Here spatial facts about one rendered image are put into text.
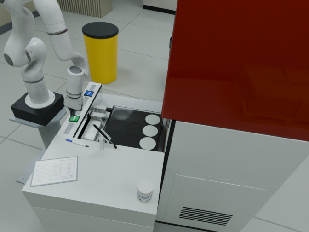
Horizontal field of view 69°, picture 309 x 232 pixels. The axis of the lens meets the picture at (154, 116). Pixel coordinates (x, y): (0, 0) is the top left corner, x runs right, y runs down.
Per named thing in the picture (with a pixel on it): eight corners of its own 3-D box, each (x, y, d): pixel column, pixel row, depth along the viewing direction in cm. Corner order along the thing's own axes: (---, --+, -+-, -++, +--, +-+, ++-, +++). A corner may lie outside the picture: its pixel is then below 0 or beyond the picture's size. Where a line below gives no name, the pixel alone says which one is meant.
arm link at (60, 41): (61, 21, 113) (80, 76, 132) (42, 33, 101) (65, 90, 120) (77, 21, 111) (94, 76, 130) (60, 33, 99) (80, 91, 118)
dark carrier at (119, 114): (163, 115, 159) (163, 114, 159) (156, 153, 134) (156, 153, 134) (115, 107, 161) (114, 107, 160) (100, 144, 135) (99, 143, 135)
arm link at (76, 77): (71, 81, 128) (63, 90, 121) (73, 61, 119) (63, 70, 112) (85, 87, 128) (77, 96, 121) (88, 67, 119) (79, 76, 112)
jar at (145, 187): (152, 190, 109) (154, 180, 102) (151, 205, 104) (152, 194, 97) (138, 188, 109) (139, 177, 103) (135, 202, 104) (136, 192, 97)
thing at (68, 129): (103, 98, 179) (101, 83, 169) (75, 153, 138) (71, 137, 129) (91, 96, 179) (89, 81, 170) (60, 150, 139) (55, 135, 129)
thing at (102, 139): (111, 146, 126) (111, 130, 117) (110, 151, 123) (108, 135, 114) (101, 144, 127) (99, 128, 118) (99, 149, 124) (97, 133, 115)
